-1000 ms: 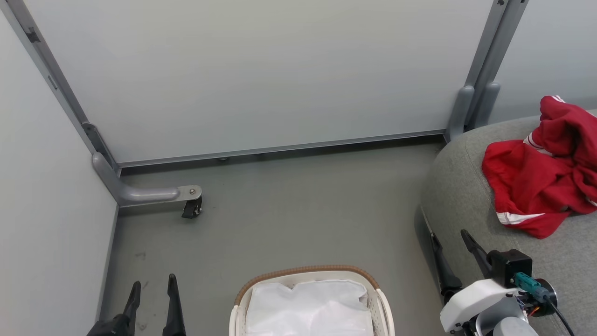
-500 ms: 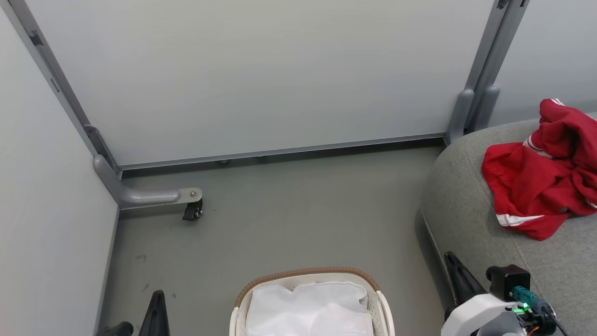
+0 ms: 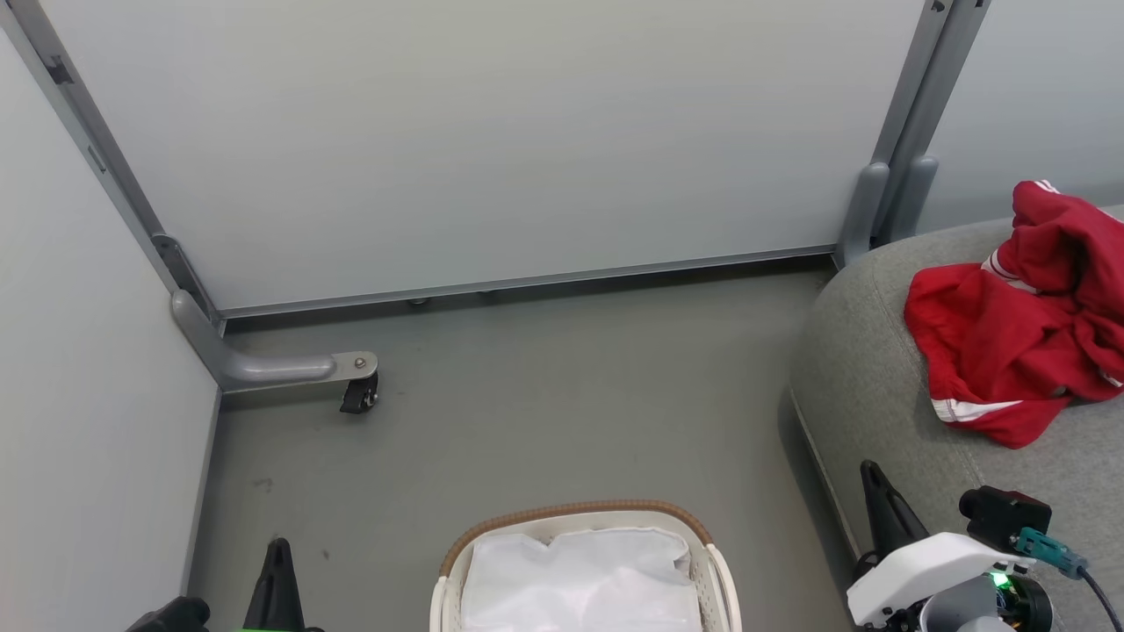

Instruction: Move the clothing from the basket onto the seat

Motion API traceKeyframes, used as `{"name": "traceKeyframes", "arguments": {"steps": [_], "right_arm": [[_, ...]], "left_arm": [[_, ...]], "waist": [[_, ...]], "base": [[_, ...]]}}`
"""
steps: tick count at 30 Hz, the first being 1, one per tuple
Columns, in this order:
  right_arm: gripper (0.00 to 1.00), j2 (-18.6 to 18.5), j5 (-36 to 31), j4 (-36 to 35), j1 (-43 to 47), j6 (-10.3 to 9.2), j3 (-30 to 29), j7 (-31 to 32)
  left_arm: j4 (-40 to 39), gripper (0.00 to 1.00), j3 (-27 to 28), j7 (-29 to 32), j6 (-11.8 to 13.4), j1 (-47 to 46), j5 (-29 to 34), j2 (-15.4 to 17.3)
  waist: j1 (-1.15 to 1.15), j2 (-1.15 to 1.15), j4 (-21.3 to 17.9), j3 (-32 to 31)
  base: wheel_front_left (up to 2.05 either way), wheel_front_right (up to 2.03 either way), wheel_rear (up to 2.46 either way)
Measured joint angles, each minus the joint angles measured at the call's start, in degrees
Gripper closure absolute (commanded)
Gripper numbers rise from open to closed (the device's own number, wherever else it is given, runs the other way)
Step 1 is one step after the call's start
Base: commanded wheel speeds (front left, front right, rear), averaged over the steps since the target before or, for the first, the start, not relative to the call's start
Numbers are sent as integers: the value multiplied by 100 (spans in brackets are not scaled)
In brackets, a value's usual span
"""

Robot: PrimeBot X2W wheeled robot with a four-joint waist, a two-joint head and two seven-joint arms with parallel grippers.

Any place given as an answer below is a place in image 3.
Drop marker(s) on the white plastic laundry basket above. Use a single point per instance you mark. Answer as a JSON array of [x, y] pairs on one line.
[[724, 588]]

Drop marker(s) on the red garment with white stripes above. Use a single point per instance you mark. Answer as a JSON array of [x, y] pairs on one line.
[[1001, 351]]

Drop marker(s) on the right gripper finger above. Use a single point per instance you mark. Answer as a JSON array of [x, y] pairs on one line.
[[889, 518]]

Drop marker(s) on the white cloth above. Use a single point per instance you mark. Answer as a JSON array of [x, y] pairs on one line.
[[580, 588]]

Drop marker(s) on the grey partition bottom rail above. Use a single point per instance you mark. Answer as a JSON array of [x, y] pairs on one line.
[[527, 281]]

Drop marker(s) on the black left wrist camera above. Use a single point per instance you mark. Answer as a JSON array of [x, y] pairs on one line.
[[171, 616]]

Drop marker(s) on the grey partition foot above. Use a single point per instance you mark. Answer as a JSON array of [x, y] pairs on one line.
[[263, 369]]

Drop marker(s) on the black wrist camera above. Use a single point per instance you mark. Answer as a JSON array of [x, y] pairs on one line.
[[171, 616], [1005, 513]]

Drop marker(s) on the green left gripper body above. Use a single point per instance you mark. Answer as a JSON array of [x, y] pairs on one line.
[[272, 629]]

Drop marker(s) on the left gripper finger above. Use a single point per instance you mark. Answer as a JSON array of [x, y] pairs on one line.
[[277, 588]]

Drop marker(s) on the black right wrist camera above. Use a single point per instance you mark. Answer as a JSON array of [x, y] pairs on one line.
[[1005, 513]]

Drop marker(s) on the grey fabric sofa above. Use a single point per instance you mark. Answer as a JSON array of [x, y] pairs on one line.
[[869, 369]]

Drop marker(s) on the grey partition frame post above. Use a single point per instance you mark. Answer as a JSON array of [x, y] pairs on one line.
[[891, 149], [935, 114], [97, 149]]

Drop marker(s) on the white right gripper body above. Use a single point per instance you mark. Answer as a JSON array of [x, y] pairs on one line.
[[931, 566]]

